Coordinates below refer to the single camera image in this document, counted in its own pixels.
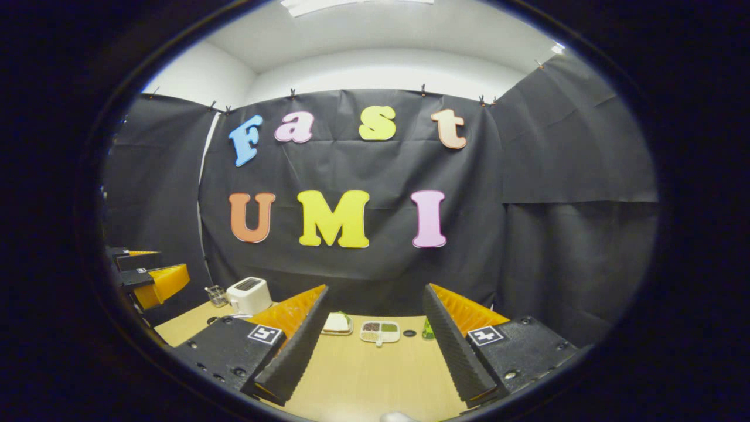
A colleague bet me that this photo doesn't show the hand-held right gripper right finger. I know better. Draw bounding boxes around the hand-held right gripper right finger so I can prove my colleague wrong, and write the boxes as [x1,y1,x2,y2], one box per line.
[422,283,579,409]

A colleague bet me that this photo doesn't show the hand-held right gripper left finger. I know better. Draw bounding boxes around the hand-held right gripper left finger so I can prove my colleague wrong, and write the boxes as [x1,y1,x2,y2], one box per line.
[174,284,330,407]

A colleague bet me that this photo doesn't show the small white plate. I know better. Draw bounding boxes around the small white plate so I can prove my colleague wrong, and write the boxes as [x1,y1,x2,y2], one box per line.
[321,312,354,336]

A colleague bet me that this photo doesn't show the white divided tray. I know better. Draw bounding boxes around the white divided tray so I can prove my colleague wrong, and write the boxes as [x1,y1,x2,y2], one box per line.
[359,320,401,348]

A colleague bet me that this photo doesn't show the white toaster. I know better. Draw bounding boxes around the white toaster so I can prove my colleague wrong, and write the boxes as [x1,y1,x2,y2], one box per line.
[226,277,273,316]

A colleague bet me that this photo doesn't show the ceiling light panel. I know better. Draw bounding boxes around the ceiling light panel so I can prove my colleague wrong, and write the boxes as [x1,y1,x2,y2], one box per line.
[280,0,435,18]

